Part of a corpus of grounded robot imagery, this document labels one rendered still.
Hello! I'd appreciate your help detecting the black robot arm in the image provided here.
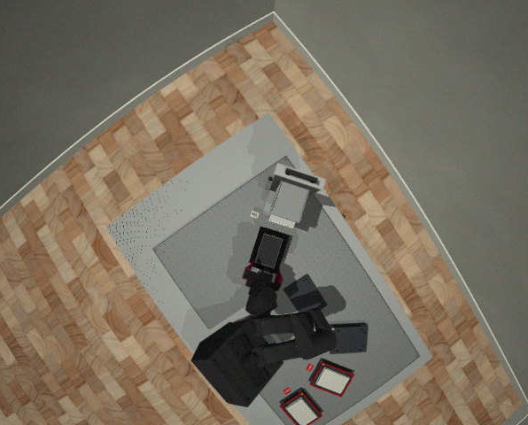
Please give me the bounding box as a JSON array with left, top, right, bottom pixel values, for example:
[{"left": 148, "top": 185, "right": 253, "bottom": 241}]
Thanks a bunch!
[{"left": 229, "top": 268, "right": 337, "bottom": 390}]

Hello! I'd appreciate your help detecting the grey tower with black slots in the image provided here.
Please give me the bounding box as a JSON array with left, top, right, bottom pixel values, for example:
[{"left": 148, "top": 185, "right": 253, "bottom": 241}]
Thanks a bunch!
[{"left": 262, "top": 175, "right": 320, "bottom": 223}]

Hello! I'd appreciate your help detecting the white well plate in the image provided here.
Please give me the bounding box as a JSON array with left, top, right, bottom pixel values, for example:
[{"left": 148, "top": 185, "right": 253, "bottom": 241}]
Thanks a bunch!
[
  {"left": 269, "top": 214, "right": 295, "bottom": 228},
  {"left": 285, "top": 398, "right": 317, "bottom": 425},
  {"left": 315, "top": 367, "right": 350, "bottom": 394}
]

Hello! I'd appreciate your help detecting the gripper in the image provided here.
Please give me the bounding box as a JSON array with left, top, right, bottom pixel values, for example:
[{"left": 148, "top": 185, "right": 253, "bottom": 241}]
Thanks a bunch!
[{"left": 242, "top": 260, "right": 283, "bottom": 296}]

